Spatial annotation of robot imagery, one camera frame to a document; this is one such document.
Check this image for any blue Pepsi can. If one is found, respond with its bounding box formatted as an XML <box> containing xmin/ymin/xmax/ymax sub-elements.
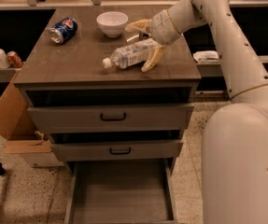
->
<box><xmin>49</xmin><ymin>17</ymin><xmax>78</xmax><ymax>44</ymax></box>

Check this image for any clear plastic water bottle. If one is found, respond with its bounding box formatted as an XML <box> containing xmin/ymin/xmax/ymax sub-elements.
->
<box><xmin>103</xmin><ymin>38</ymin><xmax>160</xmax><ymax>69</ymax></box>

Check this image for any grey shelf rail right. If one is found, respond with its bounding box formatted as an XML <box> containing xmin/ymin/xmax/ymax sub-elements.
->
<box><xmin>196</xmin><ymin>56</ymin><xmax>268</xmax><ymax>77</ymax></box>

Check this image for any brown cardboard box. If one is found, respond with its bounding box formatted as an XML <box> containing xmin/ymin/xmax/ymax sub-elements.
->
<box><xmin>0</xmin><ymin>71</ymin><xmax>64</xmax><ymax>168</ymax></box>

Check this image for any red soda can right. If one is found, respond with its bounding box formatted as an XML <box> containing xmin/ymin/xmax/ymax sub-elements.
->
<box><xmin>7</xmin><ymin>51</ymin><xmax>23</xmax><ymax>68</ymax></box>

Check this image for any grey drawer cabinet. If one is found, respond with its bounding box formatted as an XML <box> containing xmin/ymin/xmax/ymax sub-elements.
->
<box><xmin>14</xmin><ymin>5</ymin><xmax>202</xmax><ymax>224</ymax></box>

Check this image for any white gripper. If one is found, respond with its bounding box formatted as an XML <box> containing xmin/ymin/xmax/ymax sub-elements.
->
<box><xmin>125</xmin><ymin>9</ymin><xmax>180</xmax><ymax>72</ymax></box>

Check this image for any middle grey drawer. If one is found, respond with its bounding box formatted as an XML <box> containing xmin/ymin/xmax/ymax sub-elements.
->
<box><xmin>50</xmin><ymin>140</ymin><xmax>183</xmax><ymax>161</ymax></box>

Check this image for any green soda can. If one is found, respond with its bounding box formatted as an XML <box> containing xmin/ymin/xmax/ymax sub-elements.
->
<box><xmin>139</xmin><ymin>32</ymin><xmax>151</xmax><ymax>40</ymax></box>

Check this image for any bottom grey drawer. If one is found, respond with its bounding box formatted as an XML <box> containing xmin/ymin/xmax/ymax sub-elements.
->
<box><xmin>64</xmin><ymin>159</ymin><xmax>177</xmax><ymax>224</ymax></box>

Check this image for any folded white cloth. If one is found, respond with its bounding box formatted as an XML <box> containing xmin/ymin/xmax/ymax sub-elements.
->
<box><xmin>193</xmin><ymin>50</ymin><xmax>219</xmax><ymax>63</ymax></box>

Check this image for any top grey drawer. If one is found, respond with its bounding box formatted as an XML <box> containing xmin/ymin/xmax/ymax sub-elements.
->
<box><xmin>28</xmin><ymin>104</ymin><xmax>193</xmax><ymax>134</ymax></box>

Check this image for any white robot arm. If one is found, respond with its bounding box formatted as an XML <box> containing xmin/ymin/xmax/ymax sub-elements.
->
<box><xmin>127</xmin><ymin>0</ymin><xmax>268</xmax><ymax>224</ymax></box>

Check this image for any grey drawer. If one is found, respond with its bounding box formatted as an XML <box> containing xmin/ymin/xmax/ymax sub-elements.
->
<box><xmin>64</xmin><ymin>159</ymin><xmax>177</xmax><ymax>224</ymax></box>
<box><xmin>28</xmin><ymin>104</ymin><xmax>193</xmax><ymax>134</ymax></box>
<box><xmin>50</xmin><ymin>140</ymin><xmax>183</xmax><ymax>161</ymax></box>

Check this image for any white ceramic bowl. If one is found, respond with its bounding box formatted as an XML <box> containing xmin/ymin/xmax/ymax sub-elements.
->
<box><xmin>96</xmin><ymin>11</ymin><xmax>128</xmax><ymax>38</ymax></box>

